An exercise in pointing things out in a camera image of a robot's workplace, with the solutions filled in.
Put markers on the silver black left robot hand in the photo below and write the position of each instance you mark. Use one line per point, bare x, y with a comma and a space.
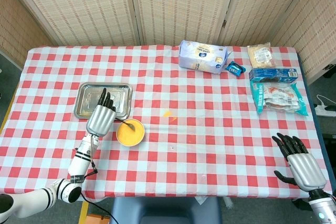
101, 121

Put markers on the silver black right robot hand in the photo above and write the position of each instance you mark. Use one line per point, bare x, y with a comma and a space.
305, 170

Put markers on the metal spoon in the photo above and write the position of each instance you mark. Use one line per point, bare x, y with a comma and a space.
130, 126

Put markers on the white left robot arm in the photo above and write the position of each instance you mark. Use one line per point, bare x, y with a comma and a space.
78, 163

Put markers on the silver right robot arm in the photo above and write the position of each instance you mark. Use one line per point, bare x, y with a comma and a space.
323, 208

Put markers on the rectangular steel tray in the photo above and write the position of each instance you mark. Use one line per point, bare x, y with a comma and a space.
86, 98

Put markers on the yellow bowl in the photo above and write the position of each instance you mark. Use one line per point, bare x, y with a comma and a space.
130, 136

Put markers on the white power strip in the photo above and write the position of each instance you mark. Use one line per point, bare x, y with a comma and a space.
325, 111

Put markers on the spilled yellow powder patch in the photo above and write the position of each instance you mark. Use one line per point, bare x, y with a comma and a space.
167, 114

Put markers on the teal snack bag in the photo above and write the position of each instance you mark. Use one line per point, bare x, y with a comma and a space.
278, 98

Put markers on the red white checkered tablecloth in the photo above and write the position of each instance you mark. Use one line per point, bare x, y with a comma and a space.
197, 142

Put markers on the orange box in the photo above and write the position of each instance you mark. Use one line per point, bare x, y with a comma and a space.
95, 220

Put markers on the blue cookie box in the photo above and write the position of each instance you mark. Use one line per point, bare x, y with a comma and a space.
273, 74

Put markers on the dark blue chair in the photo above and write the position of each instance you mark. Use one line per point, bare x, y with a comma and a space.
165, 211

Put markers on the woven folding screen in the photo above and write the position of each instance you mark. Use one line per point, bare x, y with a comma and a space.
84, 6

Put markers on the pale blue flour bag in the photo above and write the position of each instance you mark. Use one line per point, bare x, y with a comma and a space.
199, 56

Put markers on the clear bag of beige food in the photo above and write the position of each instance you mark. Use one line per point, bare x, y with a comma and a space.
261, 56

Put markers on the small blue snack packet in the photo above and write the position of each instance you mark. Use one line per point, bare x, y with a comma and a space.
235, 69

